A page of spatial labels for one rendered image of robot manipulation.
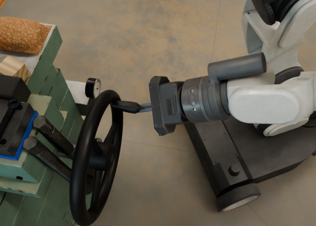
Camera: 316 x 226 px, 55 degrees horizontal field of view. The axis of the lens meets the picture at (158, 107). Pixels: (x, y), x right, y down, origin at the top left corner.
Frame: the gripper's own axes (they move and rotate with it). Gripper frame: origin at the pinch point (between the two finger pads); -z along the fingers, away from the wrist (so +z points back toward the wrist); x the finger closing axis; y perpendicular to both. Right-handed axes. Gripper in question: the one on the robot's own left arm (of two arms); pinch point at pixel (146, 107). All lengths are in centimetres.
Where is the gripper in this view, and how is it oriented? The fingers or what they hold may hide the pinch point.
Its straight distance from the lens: 66.5
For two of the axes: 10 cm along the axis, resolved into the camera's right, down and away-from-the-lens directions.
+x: -1.3, -9.9, 0.2
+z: 8.5, -1.2, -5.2
